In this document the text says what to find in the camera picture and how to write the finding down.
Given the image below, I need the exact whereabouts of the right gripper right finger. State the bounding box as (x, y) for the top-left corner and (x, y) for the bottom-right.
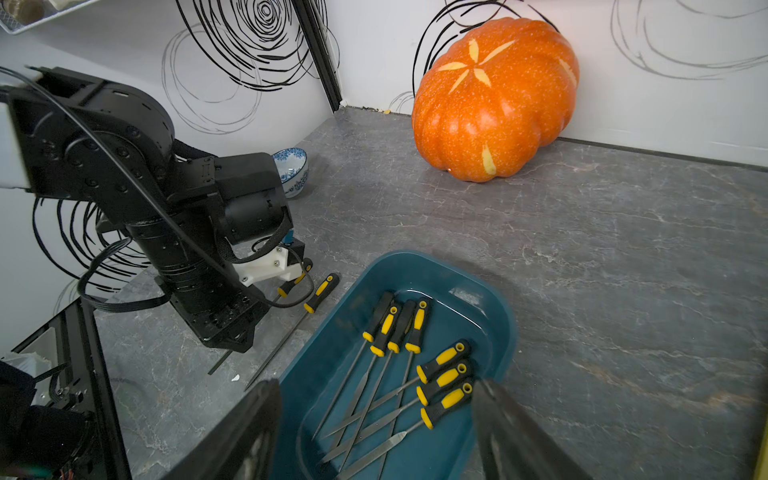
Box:
(471, 379), (590, 479)

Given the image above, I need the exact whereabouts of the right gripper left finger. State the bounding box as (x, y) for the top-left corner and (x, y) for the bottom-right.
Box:
(165, 379), (282, 480)

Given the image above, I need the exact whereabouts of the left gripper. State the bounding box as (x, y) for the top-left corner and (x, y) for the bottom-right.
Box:
(233, 239), (305, 286)

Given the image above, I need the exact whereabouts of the black yellow file tool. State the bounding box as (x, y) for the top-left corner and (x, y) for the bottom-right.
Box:
(244, 272), (340, 392)

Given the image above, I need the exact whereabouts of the teal plastic storage box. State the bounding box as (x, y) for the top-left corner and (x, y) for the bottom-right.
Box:
(270, 250), (517, 479)

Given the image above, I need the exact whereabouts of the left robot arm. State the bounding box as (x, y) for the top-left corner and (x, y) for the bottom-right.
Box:
(1, 68), (305, 353)

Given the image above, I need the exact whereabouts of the file tool in box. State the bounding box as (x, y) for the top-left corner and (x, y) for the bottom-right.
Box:
(323, 339), (472, 439)
(343, 301), (401, 422)
(311, 291), (394, 440)
(319, 359), (474, 464)
(376, 298), (433, 480)
(336, 382), (473, 480)
(339, 300), (416, 471)

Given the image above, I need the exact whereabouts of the blue white patterned bowl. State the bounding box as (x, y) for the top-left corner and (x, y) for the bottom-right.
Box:
(272, 147), (309, 199)

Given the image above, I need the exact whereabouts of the orange pumpkin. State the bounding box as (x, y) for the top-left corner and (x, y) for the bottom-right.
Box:
(412, 18), (580, 183)

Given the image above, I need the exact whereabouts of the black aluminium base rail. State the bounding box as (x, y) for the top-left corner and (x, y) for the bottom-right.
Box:
(1, 300), (131, 479)

